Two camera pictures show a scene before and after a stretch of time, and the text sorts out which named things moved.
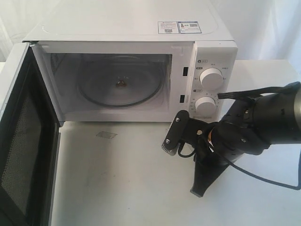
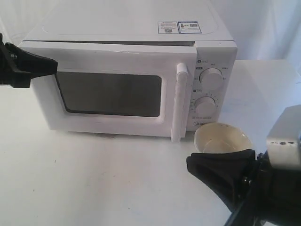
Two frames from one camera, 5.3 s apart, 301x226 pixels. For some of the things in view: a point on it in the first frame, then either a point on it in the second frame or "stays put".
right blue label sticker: x=189 y=27 stays put
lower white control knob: x=205 y=105 stays put
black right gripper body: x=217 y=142 -> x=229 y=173
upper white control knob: x=211 y=78 stays put
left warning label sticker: x=168 y=27 stays put
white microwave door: x=30 y=128 -> x=119 y=88
